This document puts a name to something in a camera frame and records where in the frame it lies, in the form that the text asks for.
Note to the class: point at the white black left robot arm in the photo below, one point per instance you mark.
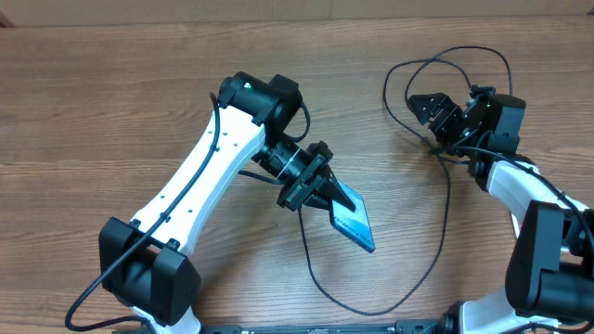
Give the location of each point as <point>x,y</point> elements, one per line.
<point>146,261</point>

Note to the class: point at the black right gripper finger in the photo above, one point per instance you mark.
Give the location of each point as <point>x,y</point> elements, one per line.
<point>426,107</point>
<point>446,118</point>

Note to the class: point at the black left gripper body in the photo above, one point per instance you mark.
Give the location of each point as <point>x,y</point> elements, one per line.
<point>297,187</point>

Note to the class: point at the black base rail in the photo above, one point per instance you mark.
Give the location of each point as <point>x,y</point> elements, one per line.
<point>414,326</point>

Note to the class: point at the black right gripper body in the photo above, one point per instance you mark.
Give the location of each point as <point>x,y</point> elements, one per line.
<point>470,131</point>

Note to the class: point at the blue Samsung Galaxy smartphone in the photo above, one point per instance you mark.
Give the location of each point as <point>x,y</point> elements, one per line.
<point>353,224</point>

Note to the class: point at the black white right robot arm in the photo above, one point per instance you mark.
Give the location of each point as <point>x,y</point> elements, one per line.
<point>549,279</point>

